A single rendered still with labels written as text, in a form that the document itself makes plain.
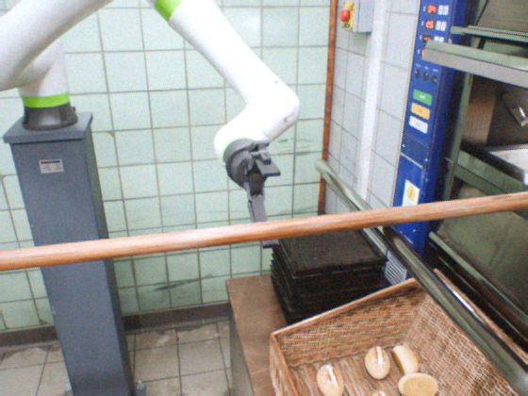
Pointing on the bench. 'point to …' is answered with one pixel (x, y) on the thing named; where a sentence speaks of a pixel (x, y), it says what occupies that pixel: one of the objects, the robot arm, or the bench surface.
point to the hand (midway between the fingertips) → (270, 208)
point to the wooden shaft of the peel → (253, 232)
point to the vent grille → (394, 271)
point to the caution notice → (410, 194)
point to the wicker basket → (284, 380)
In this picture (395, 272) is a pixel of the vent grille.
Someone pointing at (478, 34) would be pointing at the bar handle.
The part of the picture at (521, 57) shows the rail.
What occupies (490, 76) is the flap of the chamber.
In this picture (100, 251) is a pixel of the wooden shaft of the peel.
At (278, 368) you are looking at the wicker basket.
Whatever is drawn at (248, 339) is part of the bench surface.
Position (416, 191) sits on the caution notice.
